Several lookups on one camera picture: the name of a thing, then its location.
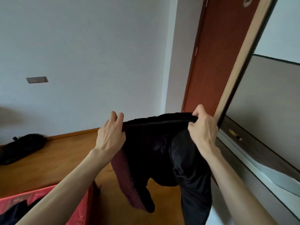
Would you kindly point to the person's left forearm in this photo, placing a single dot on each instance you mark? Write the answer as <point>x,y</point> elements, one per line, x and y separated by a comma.
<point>68,192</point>

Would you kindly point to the person's right forearm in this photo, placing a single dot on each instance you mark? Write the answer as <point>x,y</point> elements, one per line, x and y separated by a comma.
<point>234,192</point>

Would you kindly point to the black garment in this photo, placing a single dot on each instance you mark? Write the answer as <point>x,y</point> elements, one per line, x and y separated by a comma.
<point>164,156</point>

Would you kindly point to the light wooden door frame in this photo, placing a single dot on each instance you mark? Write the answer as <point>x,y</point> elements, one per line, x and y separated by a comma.
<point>243,56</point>

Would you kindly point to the person's left hand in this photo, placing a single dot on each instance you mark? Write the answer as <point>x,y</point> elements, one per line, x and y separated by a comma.
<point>110,138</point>

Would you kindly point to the dark clothes in box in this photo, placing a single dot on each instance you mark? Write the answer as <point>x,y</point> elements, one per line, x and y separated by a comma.
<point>14,212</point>

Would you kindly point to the black bag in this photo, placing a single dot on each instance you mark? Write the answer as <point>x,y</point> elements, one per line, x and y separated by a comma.
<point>21,147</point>

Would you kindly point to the person's left middle finger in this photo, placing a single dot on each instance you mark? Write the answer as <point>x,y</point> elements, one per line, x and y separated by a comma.
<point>112,118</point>

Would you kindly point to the wardrobe with sliding mirror door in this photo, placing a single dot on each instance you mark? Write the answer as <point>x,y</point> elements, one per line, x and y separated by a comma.
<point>264,138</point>

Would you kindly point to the person's right hand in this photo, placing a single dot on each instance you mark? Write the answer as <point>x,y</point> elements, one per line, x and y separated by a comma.
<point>204,135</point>

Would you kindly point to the red storage box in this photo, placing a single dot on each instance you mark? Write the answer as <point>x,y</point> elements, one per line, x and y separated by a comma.
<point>75,208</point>

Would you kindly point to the red-brown wooden door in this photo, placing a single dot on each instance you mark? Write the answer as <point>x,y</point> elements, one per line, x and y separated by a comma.
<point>215,53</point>

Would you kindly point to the person's right thumb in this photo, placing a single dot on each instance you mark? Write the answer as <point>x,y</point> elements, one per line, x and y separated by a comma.
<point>192,125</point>

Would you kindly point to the grey wall socket plate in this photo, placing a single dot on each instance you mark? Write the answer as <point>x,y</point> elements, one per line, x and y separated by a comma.
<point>37,80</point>

